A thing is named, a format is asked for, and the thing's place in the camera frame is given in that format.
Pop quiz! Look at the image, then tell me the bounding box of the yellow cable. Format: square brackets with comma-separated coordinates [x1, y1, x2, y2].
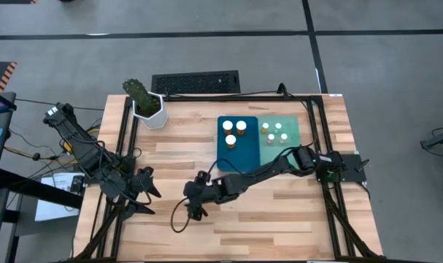
[62, 126, 100, 154]

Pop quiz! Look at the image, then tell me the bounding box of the light teal translucent bin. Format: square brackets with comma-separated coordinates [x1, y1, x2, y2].
[256, 115, 302, 169]

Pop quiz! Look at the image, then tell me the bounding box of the black aluminium table frame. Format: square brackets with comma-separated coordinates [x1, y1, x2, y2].
[73, 93, 385, 262]

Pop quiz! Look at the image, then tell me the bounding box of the black cable with plug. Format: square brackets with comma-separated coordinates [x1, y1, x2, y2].
[4, 127, 80, 164]

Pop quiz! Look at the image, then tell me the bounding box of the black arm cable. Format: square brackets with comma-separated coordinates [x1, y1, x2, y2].
[205, 144, 309, 175]

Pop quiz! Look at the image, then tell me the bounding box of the black equipment cart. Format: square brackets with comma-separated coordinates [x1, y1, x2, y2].
[0, 109, 84, 263]

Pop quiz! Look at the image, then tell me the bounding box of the green cactus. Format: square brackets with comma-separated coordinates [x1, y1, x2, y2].
[121, 77, 160, 114]

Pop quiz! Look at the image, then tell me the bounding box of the black floor vent grille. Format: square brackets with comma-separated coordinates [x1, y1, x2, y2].
[150, 70, 241, 95]

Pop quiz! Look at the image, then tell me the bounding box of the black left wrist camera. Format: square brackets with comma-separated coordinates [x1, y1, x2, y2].
[137, 166, 155, 183]

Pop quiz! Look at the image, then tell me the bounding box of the small black device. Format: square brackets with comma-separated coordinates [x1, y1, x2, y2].
[70, 175, 85, 194]

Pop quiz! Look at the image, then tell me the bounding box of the dark blue plastic bin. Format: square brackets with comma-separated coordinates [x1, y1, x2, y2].
[216, 115, 261, 173]

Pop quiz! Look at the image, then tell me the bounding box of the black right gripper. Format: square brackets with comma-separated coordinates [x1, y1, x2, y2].
[183, 180, 217, 221]

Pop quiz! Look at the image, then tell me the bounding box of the white paper sheet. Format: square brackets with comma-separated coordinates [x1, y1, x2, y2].
[34, 174, 86, 223]

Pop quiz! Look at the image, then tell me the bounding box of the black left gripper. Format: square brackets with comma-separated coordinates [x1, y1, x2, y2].
[124, 182, 162, 219]

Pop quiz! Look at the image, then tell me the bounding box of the white hexagonal planter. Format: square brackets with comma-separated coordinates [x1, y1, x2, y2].
[132, 91, 169, 131]

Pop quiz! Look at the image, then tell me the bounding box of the black table edge cable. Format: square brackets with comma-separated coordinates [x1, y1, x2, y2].
[162, 83, 309, 110]

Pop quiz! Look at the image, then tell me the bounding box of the black looped gripper cable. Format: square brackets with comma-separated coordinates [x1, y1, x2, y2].
[169, 199, 191, 234]

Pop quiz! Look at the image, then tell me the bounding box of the black floor cable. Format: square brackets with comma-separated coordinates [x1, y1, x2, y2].
[13, 96, 106, 111]

